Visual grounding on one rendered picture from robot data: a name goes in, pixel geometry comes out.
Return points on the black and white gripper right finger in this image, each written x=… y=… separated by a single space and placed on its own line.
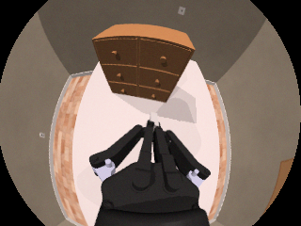
x=166 y=145

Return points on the brown wooden chest of drawers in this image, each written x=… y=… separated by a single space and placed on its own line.
x=146 y=31

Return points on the brown wooden drawer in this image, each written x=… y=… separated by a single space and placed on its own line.
x=157 y=79
x=127 y=89
x=121 y=73
x=124 y=50
x=153 y=94
x=173 y=57

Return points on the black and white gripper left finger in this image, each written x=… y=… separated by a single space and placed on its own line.
x=104 y=163

